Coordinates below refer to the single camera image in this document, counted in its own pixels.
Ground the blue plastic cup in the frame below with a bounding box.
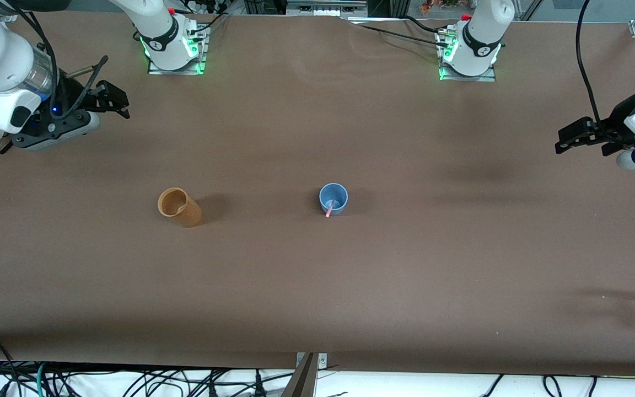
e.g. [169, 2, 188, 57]
[319, 183, 349, 216]

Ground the tan cylindrical cup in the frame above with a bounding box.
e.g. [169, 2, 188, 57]
[157, 187, 203, 228]

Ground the brown table cover sheet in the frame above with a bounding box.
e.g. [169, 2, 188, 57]
[0, 8, 635, 378]

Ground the grey electronics box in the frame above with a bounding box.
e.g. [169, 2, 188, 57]
[287, 0, 369, 17]

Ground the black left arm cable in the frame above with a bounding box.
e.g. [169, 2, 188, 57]
[575, 0, 605, 125]

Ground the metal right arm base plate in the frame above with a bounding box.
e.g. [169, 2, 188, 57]
[147, 22, 209, 76]

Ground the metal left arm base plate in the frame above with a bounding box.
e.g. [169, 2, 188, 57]
[438, 26, 498, 83]

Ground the black base cable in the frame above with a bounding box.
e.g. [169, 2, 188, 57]
[357, 23, 451, 49]
[403, 15, 448, 34]

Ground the silver metal bracket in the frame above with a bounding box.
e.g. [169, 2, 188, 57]
[295, 352, 329, 368]

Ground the dark camera mount pole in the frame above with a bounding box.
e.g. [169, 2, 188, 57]
[281, 353, 319, 397]

